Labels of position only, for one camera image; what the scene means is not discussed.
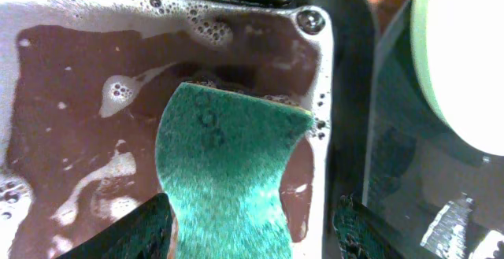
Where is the green yellow sponge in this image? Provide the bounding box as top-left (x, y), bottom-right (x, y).
top-left (155, 83), bottom-right (313, 259)

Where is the round black tray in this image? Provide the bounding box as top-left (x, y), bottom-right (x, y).
top-left (363, 3), bottom-right (503, 258)

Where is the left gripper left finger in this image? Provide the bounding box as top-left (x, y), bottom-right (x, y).
top-left (57, 193), bottom-right (172, 259)

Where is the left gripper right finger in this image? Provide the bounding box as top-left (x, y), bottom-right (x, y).
top-left (332, 195), bottom-right (438, 259)

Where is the rectangular black soapy tray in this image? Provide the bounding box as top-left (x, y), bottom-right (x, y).
top-left (1, 0), bottom-right (377, 258)

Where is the light green plate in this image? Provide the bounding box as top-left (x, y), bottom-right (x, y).
top-left (410, 0), bottom-right (503, 156)

